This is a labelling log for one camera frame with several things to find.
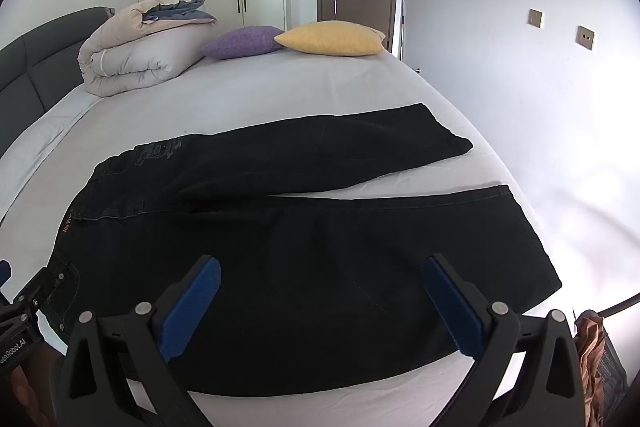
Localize grey padded headboard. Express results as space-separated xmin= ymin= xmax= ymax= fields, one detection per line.
xmin=0 ymin=6 xmax=117 ymax=158

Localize bed with white sheet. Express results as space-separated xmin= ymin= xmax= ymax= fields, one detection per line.
xmin=0 ymin=49 xmax=551 ymax=427

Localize black mesh basket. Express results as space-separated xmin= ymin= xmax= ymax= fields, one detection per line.
xmin=575 ymin=309 xmax=628 ymax=427

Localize yellow pillow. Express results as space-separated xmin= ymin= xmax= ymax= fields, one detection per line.
xmin=274 ymin=21 xmax=387 ymax=56

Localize purple pillow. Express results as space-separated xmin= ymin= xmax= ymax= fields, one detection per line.
xmin=200 ymin=26 xmax=287 ymax=60

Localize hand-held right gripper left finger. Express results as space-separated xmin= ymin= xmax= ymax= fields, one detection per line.
xmin=50 ymin=255 xmax=223 ymax=427

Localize folded beige duvet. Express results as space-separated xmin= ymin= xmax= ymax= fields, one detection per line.
xmin=77 ymin=0 xmax=219 ymax=98

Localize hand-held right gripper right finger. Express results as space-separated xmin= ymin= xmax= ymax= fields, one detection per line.
xmin=421 ymin=253 xmax=586 ymax=427

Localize black denim pants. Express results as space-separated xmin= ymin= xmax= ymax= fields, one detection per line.
xmin=37 ymin=103 xmax=563 ymax=398

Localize flat white pillow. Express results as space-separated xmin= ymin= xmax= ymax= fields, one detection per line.
xmin=0 ymin=84 xmax=108 ymax=223

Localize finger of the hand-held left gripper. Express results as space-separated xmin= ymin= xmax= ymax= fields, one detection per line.
xmin=14 ymin=266 xmax=57 ymax=315

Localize brown paper bag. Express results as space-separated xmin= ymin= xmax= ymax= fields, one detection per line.
xmin=576 ymin=312 xmax=608 ymax=408

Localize black curved cable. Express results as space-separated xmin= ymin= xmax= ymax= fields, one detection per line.
xmin=595 ymin=291 xmax=640 ymax=315

